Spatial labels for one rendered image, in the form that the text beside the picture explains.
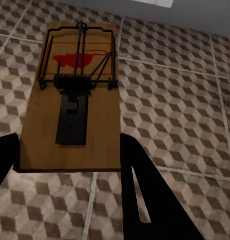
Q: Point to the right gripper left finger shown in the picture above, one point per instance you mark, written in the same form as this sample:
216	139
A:
8	148

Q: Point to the mousetrap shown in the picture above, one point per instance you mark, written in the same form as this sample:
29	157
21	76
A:
72	122

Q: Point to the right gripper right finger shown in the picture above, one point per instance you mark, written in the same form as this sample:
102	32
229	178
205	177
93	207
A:
169	220

